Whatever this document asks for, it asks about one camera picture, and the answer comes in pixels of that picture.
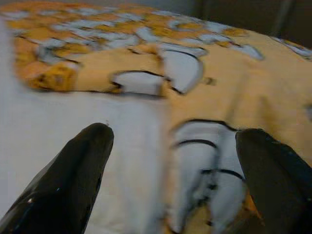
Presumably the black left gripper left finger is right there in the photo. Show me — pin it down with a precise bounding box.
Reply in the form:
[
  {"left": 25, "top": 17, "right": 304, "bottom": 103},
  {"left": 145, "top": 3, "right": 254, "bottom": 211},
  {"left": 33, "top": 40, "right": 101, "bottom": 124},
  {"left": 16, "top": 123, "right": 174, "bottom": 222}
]
[{"left": 0, "top": 122, "right": 115, "bottom": 234}]

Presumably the white quilted mattress sheet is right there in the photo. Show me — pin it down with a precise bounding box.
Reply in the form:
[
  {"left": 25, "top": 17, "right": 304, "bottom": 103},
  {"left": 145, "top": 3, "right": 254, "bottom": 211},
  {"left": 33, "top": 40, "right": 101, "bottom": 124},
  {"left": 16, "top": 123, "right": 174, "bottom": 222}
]
[{"left": 0, "top": 19, "right": 177, "bottom": 234}]

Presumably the orange tiger print blanket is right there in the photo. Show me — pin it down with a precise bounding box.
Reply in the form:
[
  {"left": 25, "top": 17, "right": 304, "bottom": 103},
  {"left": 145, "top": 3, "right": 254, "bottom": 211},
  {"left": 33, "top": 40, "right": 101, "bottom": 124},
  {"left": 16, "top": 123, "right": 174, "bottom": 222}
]
[{"left": 0, "top": 0, "right": 312, "bottom": 234}]

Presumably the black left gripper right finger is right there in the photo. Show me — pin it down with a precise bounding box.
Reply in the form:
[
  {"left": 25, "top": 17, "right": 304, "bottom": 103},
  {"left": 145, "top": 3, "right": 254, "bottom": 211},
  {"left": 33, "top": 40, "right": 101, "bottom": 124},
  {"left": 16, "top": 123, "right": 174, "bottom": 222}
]
[{"left": 235, "top": 128, "right": 312, "bottom": 234}]

